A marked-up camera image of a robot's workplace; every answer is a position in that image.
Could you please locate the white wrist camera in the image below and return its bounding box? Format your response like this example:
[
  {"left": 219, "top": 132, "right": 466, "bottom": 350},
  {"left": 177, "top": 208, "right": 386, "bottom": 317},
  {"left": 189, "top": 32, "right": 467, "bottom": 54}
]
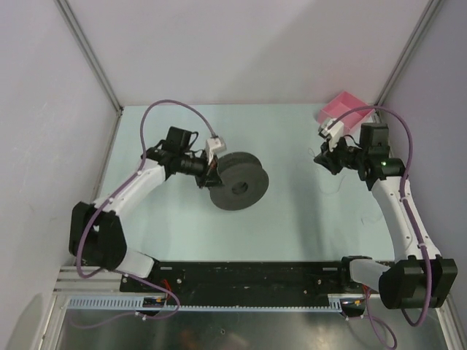
[
  {"left": 318, "top": 118, "right": 344, "bottom": 152},
  {"left": 205, "top": 136, "right": 227, "bottom": 156}
]

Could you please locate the aluminium frame post left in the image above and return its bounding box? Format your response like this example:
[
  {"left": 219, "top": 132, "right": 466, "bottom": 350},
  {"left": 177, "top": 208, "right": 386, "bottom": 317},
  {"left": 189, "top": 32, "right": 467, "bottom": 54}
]
[{"left": 53, "top": 0, "right": 123, "bottom": 114}]

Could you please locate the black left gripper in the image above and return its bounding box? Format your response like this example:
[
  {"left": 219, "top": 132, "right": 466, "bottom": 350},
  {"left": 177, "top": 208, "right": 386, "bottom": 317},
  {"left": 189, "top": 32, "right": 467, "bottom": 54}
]
[{"left": 179, "top": 151, "right": 225, "bottom": 190}]

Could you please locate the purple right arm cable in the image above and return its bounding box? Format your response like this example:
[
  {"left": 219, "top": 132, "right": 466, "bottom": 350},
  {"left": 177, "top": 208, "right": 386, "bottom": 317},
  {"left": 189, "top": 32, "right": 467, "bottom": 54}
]
[{"left": 328, "top": 105, "right": 431, "bottom": 348}]

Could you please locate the black cable spool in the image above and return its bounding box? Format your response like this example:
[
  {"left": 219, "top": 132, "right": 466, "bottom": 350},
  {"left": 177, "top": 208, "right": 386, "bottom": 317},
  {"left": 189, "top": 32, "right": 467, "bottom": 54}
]
[{"left": 209, "top": 152, "right": 269, "bottom": 211}]

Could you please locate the aluminium front rail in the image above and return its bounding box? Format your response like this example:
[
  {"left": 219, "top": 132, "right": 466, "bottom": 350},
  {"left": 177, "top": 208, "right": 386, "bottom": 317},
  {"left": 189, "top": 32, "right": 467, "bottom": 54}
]
[{"left": 53, "top": 265, "right": 448, "bottom": 297}]

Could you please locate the grey slotted cable duct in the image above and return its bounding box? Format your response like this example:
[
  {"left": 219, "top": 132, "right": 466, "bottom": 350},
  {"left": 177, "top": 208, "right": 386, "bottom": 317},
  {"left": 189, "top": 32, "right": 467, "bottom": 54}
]
[{"left": 68, "top": 295, "right": 342, "bottom": 312}]

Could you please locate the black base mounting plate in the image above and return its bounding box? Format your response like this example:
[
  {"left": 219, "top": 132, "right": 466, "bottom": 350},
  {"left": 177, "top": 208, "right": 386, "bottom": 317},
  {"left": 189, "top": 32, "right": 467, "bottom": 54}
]
[{"left": 119, "top": 260, "right": 380, "bottom": 297}]

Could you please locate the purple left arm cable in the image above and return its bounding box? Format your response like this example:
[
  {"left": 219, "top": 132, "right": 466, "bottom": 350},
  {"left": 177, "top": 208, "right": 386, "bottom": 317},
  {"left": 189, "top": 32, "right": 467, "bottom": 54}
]
[{"left": 69, "top": 98, "right": 220, "bottom": 329}]

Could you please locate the aluminium frame post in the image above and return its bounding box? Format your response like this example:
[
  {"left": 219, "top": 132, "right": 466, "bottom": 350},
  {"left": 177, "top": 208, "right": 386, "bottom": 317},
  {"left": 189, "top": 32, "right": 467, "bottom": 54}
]
[
  {"left": 375, "top": 0, "right": 446, "bottom": 106},
  {"left": 53, "top": 0, "right": 123, "bottom": 114}
]

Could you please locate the aluminium frame post right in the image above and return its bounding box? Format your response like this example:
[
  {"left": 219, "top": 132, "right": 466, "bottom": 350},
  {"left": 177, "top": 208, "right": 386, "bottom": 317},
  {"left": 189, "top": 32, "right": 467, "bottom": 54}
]
[{"left": 375, "top": 0, "right": 446, "bottom": 106}]

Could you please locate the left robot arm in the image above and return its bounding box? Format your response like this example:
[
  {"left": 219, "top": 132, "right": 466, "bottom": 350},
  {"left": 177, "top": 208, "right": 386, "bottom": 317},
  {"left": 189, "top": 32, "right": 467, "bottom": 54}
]
[{"left": 69, "top": 127, "right": 226, "bottom": 292}]

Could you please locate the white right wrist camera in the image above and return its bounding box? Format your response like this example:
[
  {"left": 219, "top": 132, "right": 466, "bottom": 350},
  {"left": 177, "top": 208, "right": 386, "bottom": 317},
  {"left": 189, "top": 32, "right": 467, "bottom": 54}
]
[{"left": 318, "top": 118, "right": 344, "bottom": 152}]

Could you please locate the pink open box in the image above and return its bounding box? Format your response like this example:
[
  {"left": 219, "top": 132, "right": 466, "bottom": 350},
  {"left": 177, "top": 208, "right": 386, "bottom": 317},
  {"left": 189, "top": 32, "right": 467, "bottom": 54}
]
[{"left": 317, "top": 91, "right": 374, "bottom": 135}]

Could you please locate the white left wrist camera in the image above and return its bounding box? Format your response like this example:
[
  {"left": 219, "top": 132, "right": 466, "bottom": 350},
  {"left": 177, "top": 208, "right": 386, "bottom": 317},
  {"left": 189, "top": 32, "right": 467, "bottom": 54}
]
[{"left": 205, "top": 136, "right": 227, "bottom": 156}]

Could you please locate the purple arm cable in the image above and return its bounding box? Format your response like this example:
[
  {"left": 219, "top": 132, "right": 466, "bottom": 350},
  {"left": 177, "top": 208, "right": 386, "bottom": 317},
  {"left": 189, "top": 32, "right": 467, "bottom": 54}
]
[
  {"left": 328, "top": 105, "right": 431, "bottom": 348},
  {"left": 69, "top": 98, "right": 220, "bottom": 329}
]

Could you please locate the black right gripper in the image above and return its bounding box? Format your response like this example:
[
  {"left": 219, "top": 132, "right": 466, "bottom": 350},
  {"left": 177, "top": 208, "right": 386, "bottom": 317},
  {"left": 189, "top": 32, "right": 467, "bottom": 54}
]
[{"left": 314, "top": 133, "right": 367, "bottom": 176}]

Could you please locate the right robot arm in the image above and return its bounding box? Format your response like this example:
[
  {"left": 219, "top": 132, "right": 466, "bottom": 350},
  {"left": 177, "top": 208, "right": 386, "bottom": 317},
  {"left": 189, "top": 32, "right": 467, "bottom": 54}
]
[{"left": 314, "top": 119, "right": 458, "bottom": 310}]

